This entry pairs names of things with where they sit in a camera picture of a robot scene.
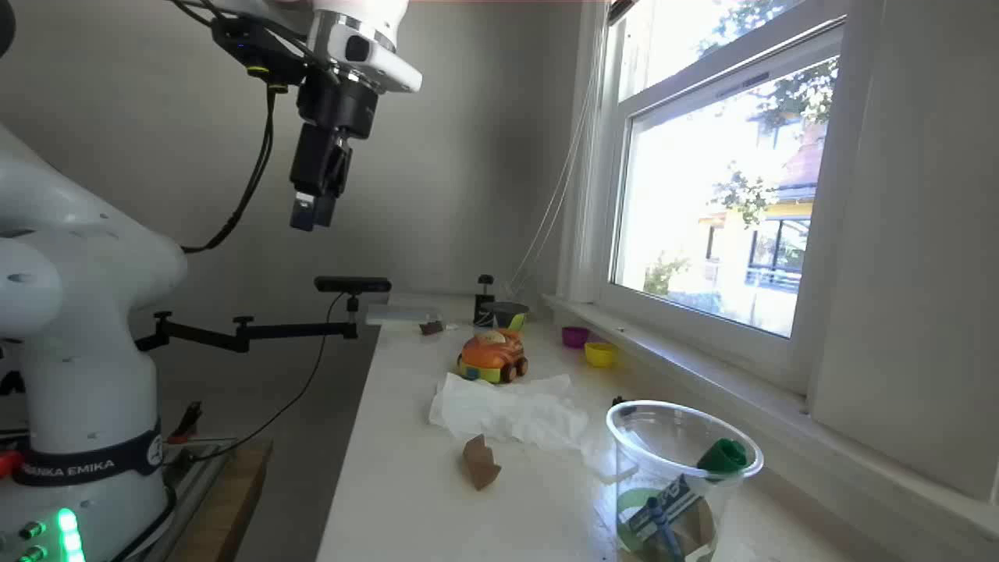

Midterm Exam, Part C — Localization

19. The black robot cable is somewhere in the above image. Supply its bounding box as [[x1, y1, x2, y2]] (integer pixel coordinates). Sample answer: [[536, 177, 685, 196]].
[[181, 81, 288, 257]]

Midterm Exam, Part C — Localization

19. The thin black camera cable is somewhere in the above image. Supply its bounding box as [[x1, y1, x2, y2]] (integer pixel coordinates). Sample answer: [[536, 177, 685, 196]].
[[200, 292, 350, 463]]

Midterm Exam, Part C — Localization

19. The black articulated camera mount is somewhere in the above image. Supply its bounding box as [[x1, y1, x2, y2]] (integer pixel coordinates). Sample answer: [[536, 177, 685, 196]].
[[135, 310, 361, 355]]

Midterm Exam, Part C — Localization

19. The white paper towel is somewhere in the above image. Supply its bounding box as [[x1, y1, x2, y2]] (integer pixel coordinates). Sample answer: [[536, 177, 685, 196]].
[[423, 368, 617, 455]]

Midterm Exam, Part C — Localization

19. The black goblet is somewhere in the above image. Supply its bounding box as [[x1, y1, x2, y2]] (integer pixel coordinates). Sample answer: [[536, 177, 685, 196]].
[[471, 272, 500, 329]]

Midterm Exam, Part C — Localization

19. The yellow bowl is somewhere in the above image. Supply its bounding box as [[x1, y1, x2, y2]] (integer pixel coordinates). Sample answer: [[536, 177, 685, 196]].
[[581, 340, 620, 373]]

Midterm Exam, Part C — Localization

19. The red black clamp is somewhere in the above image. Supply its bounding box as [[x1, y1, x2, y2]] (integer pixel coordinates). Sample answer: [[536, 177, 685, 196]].
[[168, 399, 206, 448]]

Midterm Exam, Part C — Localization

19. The white framed window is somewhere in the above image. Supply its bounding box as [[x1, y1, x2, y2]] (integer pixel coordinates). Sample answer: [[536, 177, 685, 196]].
[[565, 0, 886, 399]]

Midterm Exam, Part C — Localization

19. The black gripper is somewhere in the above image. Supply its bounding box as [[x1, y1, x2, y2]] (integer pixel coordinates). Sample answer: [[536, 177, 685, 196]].
[[288, 66, 380, 235]]

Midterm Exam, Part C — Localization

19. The white blind cord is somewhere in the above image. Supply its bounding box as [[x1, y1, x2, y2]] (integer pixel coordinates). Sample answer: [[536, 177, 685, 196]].
[[513, 58, 607, 301]]

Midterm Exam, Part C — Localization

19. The orange toy car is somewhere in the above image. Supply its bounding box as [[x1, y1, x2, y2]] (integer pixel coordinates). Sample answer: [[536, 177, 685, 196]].
[[453, 329, 530, 386]]

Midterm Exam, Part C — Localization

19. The grey metal rail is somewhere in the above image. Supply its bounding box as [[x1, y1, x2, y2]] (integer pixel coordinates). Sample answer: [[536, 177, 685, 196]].
[[120, 448, 229, 562]]

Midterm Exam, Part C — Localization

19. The wooden board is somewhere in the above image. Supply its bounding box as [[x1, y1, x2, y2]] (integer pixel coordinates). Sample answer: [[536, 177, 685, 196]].
[[164, 441, 276, 562]]

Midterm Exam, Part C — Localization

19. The black stereo camera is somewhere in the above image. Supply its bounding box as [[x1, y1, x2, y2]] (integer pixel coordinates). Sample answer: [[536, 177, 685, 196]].
[[313, 272, 397, 298]]

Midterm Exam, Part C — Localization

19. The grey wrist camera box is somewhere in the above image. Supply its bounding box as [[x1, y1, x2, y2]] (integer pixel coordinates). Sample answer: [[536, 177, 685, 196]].
[[326, 23, 423, 96]]

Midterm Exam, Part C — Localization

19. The clear plastic cup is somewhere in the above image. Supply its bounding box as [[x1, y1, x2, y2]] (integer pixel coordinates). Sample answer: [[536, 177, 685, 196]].
[[602, 398, 767, 562]]

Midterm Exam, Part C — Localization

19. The green Expo marker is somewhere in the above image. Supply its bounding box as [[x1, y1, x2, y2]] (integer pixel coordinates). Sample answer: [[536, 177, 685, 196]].
[[636, 433, 751, 555]]

